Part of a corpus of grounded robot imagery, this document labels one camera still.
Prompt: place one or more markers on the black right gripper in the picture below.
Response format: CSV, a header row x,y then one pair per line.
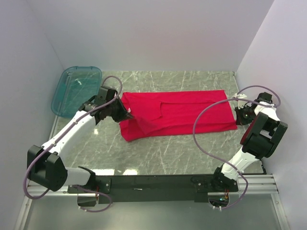
x,y
240,120

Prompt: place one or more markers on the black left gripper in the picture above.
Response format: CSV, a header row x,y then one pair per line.
x,y
124,114

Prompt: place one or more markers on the red t shirt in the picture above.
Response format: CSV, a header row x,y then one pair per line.
x,y
174,113

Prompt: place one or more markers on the teal transparent plastic bin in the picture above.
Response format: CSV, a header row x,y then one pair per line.
x,y
76,86

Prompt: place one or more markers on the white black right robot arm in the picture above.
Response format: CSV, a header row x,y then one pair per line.
x,y
260,140

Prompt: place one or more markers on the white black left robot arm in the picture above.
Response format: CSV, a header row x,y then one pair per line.
x,y
45,164

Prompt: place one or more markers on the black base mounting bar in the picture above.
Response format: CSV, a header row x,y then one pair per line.
x,y
152,188

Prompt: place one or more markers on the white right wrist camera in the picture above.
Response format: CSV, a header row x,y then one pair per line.
x,y
240,96

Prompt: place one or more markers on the aluminium frame rail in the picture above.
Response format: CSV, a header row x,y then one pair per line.
x,y
260,208

